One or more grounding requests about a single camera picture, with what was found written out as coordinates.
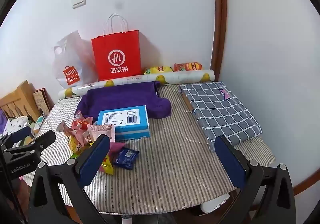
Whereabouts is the pile of mixed snacks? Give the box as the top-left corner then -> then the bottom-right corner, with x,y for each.
55,110 -> 127,176

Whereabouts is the rolled lemon print mat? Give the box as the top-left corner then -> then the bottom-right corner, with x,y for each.
58,69 -> 215,98

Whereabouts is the white spotted cloth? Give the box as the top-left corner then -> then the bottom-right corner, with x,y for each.
5,115 -> 29,136

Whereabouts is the red gold snack packet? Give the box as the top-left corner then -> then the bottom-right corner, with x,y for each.
72,117 -> 93,132

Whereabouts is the pale pink snack packet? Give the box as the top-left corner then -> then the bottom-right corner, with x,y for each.
87,124 -> 115,143

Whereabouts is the folded grey checked cloth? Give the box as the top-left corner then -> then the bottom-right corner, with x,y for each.
179,81 -> 263,153

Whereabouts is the white plastic shopping bag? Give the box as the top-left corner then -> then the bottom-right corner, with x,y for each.
52,31 -> 99,89

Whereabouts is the orange chips bag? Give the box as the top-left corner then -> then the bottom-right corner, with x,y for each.
173,62 -> 203,72

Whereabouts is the yellow chips bag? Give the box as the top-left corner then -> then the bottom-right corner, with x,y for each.
144,65 -> 173,75

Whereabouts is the patterned cardboard box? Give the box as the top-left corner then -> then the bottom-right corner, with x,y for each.
33,88 -> 54,117

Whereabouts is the purple fabric bin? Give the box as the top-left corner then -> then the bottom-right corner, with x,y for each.
74,80 -> 172,121

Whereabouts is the blue tissue pack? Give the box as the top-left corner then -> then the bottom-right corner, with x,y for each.
96,105 -> 151,141

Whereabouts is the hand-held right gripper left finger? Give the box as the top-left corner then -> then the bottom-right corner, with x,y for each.
27,135 -> 118,224

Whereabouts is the brown cardboard board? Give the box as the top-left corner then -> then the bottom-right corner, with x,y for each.
182,90 -> 194,113

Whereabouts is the brown wooden door frame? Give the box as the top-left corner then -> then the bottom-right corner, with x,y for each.
209,0 -> 228,83

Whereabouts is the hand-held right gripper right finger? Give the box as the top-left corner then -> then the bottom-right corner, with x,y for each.
214,136 -> 297,224

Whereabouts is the dark blue snack packet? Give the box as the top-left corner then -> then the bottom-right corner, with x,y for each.
113,147 -> 140,170

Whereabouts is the small white teal tube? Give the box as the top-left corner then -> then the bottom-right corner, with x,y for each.
32,117 -> 45,133

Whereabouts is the grey striped table cover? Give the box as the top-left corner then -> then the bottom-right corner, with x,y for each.
22,83 -> 275,214

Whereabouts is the white plastic object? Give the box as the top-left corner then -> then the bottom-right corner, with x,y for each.
200,193 -> 230,213

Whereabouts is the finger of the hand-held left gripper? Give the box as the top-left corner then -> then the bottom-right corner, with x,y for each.
0,126 -> 36,148
5,130 -> 56,156

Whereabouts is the red paper bag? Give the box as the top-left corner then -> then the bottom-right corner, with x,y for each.
91,13 -> 142,81

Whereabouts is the brown wooden baseboard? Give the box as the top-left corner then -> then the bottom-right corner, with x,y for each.
291,154 -> 319,196

